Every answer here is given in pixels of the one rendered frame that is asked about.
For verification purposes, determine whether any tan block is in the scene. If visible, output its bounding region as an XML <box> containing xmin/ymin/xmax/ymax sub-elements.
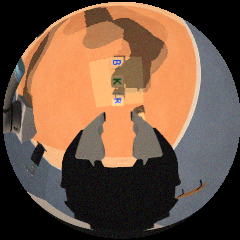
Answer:
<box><xmin>111</xmin><ymin>92</ymin><xmax>124</xmax><ymax>106</ymax></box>
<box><xmin>110</xmin><ymin>75</ymin><xmax>124</xmax><ymax>88</ymax></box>
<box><xmin>110</xmin><ymin>57</ymin><xmax>124</xmax><ymax>69</ymax></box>
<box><xmin>134</xmin><ymin>108</ymin><xmax>145</xmax><ymax>119</ymax></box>

